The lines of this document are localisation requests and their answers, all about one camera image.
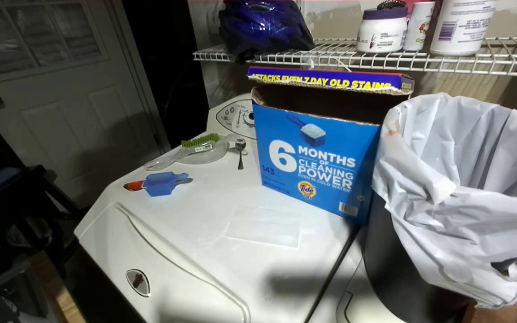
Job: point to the blue bicycle helmet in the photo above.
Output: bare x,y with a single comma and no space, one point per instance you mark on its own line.
264,28

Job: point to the white washing machine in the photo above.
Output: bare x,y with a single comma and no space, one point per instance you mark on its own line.
197,240

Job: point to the blue detergent box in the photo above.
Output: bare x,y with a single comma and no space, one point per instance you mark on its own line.
314,163

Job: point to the clear green plastic scoop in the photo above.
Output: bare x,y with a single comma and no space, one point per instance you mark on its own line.
201,145

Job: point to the blue plastic scoop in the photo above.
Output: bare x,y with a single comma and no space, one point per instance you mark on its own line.
161,184

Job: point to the small orange object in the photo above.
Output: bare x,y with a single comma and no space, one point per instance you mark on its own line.
133,186

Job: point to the black trash can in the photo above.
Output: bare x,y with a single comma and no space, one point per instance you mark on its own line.
389,270

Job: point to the white jar purple lid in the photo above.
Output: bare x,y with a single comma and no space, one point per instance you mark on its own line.
380,33

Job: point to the white panel door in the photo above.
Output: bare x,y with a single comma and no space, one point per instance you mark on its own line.
61,109

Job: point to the white bottle pink cap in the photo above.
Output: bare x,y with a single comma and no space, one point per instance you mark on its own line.
418,28

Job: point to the trash can with white bag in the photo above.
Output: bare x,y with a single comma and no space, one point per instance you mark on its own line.
467,191

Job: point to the wooden board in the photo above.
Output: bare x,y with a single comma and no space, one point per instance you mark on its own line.
61,294

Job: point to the large white jug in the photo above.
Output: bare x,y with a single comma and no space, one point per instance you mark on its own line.
459,28

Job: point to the black cluttered cart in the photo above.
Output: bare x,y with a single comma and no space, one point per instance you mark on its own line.
7,227

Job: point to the white wall switch plate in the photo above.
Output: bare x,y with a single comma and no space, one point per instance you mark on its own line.
212,19

